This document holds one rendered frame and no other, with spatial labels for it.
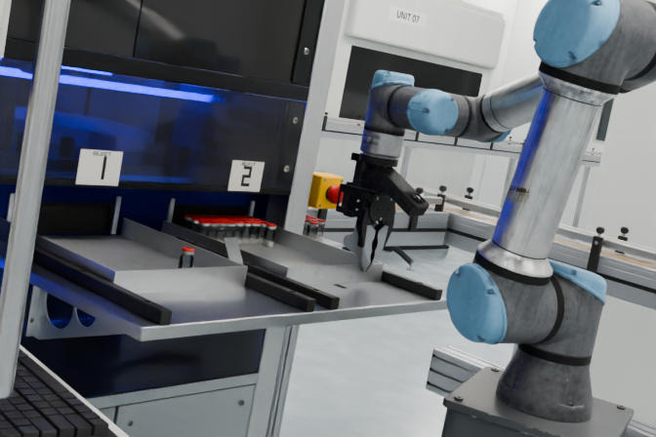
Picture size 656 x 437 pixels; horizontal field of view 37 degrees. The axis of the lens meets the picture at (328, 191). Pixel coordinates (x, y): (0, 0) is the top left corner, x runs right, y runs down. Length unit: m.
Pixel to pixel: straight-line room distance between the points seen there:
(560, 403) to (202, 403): 0.77
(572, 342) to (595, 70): 0.43
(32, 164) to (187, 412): 1.11
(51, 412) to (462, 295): 0.63
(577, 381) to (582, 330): 0.08
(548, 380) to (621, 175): 1.62
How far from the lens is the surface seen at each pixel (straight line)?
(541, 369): 1.55
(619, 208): 3.10
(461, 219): 2.65
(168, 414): 1.96
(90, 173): 1.68
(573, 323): 1.53
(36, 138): 0.95
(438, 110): 1.63
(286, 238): 1.99
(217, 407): 2.04
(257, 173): 1.92
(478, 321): 1.43
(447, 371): 2.73
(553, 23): 1.38
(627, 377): 3.13
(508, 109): 1.66
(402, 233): 2.50
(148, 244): 1.78
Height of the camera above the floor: 1.25
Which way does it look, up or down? 7 degrees down
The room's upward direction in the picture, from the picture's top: 10 degrees clockwise
